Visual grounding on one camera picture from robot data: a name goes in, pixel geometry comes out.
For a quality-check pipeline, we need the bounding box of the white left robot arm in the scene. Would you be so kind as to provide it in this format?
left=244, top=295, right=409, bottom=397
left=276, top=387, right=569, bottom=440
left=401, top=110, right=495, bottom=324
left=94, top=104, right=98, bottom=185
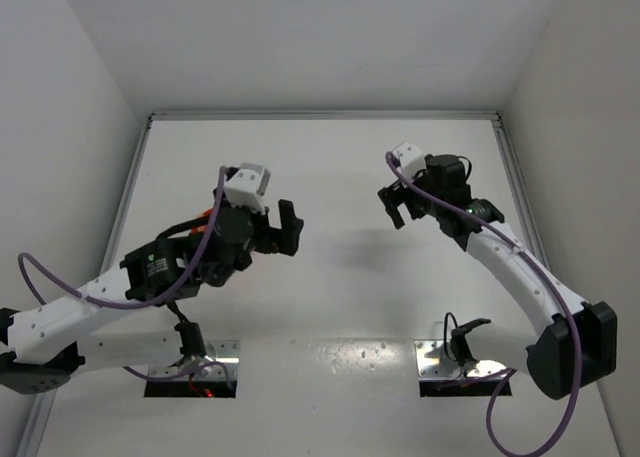
left=1, top=200, right=304, bottom=395

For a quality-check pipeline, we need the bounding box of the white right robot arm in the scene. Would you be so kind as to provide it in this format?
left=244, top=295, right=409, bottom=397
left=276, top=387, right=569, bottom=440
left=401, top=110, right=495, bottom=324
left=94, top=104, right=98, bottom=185
left=378, top=144, right=618, bottom=400

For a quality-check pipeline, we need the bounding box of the orange round divided container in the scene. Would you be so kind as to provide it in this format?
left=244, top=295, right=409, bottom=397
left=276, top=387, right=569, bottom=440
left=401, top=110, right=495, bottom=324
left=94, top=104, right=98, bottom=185
left=190, top=208, right=213, bottom=234

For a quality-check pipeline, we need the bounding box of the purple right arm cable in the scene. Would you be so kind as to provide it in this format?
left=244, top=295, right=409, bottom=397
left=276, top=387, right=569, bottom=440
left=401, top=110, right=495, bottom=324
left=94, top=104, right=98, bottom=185
left=384, top=150, right=581, bottom=456

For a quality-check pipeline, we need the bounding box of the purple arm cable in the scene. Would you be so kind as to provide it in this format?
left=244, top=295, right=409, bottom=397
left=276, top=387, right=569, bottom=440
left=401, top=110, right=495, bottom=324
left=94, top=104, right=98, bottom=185
left=384, top=150, right=581, bottom=456
left=18, top=165, right=239, bottom=391

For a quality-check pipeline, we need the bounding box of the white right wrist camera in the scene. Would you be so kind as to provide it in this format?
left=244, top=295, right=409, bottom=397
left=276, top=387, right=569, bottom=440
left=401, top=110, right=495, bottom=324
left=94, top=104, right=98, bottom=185
left=391, top=142, right=426, bottom=180

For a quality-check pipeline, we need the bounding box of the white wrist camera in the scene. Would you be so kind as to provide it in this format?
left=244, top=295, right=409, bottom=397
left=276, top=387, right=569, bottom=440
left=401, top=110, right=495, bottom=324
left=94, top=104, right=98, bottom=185
left=391, top=142, right=426, bottom=180
left=224, top=163, right=271, bottom=215

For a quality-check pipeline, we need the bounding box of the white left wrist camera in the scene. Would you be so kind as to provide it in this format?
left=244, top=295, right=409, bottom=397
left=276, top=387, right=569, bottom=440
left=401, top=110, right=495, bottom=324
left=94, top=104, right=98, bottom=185
left=224, top=163, right=271, bottom=215

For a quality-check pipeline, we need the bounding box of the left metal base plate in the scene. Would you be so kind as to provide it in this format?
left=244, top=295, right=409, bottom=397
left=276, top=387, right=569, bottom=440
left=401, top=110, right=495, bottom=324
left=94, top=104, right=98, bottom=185
left=146, top=339, right=241, bottom=384

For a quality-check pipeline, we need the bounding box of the metal base plate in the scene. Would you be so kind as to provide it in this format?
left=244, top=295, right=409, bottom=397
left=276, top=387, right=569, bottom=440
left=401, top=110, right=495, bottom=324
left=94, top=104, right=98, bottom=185
left=414, top=339, right=506, bottom=383
left=146, top=339, right=241, bottom=384

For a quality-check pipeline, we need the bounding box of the black base cable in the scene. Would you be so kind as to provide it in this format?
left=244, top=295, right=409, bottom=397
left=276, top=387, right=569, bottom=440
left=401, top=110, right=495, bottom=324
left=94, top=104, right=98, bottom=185
left=443, top=311, right=492, bottom=373

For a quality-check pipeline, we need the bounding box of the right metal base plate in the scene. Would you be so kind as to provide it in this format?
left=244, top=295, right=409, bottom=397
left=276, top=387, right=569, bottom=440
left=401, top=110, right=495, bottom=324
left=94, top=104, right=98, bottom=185
left=414, top=339, right=506, bottom=383

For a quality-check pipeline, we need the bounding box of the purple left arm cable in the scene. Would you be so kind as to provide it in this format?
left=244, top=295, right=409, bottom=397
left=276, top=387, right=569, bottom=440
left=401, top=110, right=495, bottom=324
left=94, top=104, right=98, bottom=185
left=18, top=165, right=239, bottom=391

